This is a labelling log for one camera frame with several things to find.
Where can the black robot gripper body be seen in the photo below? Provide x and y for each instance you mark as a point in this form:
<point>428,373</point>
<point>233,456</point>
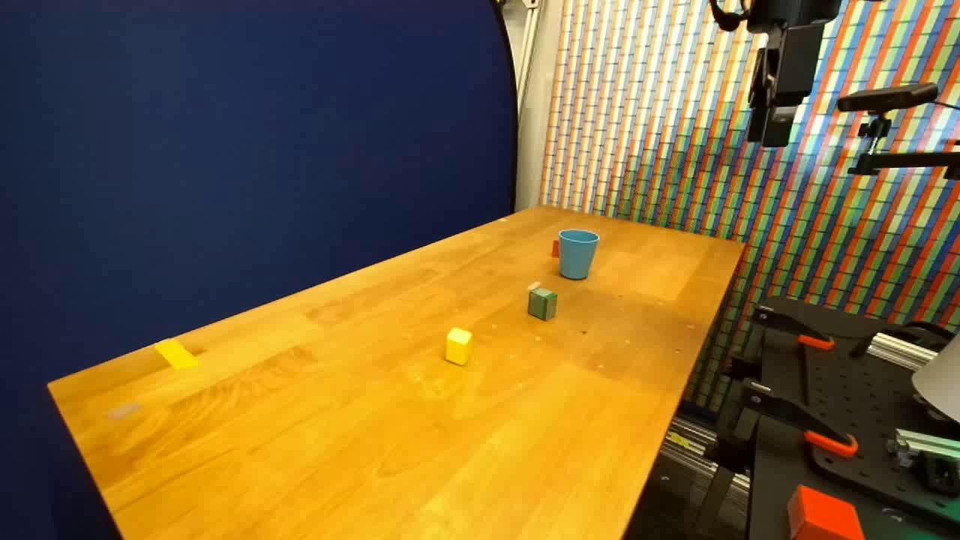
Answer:
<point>795,62</point>

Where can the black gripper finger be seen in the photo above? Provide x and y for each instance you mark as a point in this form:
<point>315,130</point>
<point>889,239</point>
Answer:
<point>764,86</point>
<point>784,123</point>

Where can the yellow cube block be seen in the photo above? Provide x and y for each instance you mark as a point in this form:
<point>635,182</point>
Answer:
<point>457,346</point>

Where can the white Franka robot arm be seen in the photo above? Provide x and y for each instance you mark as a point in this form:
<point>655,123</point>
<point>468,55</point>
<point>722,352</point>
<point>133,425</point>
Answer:
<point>944,380</point>

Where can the blue plastic cup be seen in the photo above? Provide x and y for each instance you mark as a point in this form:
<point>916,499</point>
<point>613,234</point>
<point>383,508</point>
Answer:
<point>577,254</point>

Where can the green cube block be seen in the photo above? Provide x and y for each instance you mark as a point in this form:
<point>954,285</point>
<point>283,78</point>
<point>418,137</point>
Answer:
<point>541,302</point>

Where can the red orange box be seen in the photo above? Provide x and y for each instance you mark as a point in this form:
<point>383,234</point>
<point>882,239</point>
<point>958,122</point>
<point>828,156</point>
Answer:
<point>823,513</point>

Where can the dark blue fabric backdrop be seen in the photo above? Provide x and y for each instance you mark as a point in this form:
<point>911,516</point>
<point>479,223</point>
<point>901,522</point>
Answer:
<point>251,152</point>

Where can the yellow tape strip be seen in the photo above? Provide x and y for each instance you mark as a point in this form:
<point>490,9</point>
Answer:
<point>175,356</point>

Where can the black stereo camera bar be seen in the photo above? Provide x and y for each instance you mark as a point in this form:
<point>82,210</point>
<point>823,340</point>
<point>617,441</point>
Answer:
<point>887,97</point>

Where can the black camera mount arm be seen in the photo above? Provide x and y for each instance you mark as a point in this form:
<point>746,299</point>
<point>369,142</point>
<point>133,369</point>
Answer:
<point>904,161</point>

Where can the silver aluminium rail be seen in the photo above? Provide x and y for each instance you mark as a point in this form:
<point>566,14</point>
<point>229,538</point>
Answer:
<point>901,352</point>

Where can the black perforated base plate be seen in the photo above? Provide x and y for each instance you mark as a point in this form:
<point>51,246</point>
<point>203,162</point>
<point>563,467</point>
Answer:
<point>849,399</point>

